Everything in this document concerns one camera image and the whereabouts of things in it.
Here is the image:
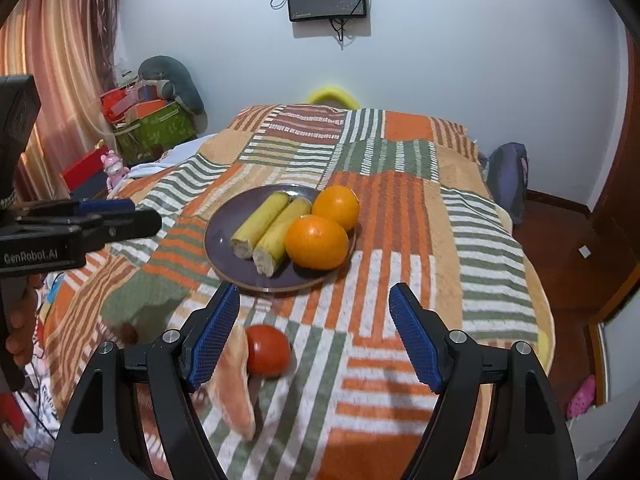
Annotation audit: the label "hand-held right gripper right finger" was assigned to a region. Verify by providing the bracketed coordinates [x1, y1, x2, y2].
[389, 282, 578, 480]

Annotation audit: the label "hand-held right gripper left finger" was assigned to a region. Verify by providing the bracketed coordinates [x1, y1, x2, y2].
[47, 282, 241, 480]

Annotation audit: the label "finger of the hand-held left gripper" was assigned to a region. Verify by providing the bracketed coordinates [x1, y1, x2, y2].
[15, 198, 137, 226]
[80, 208, 164, 254]

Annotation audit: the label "red tomato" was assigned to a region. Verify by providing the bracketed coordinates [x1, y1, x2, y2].
[245, 324, 292, 379]

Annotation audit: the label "dark purple plate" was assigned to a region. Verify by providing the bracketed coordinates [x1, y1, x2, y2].
[204, 185, 359, 295]

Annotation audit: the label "person's left hand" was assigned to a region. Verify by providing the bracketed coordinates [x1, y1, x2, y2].
[5, 284, 41, 369]

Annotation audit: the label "pink toy figure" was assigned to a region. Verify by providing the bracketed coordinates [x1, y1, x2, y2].
[101, 150, 126, 187]

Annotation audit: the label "red cardboard box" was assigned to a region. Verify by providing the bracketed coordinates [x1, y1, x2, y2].
[60, 147, 109, 194]

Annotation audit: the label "colourful printed cloth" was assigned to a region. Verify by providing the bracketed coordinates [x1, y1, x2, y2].
[0, 272, 68, 461]

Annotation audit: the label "red gift boxes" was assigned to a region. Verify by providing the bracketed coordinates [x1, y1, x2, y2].
[99, 82, 173, 125]

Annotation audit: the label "yellow banana piece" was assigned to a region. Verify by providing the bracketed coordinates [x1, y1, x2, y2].
[252, 197, 314, 278]
[230, 191, 292, 260]

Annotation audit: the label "grey plush pillow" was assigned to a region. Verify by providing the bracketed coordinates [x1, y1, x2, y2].
[137, 55, 206, 117]

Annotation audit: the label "orange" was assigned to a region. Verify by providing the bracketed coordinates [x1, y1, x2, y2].
[285, 214, 350, 271]
[311, 185, 361, 234]

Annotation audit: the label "striped patchwork blanket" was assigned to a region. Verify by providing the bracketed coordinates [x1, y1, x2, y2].
[37, 104, 557, 480]

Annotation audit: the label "striped orange curtain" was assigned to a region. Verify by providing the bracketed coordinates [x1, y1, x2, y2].
[0, 0, 132, 203]

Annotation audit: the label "pink shoe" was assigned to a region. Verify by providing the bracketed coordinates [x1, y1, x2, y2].
[566, 374, 598, 419]

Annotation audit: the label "purple backpack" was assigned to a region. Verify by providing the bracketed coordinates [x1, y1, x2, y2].
[487, 142, 530, 226]

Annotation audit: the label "yellow cushion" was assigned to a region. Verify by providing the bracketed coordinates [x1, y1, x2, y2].
[306, 86, 362, 110]

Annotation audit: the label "black hanging cable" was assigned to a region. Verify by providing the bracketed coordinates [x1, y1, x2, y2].
[327, 16, 352, 52]

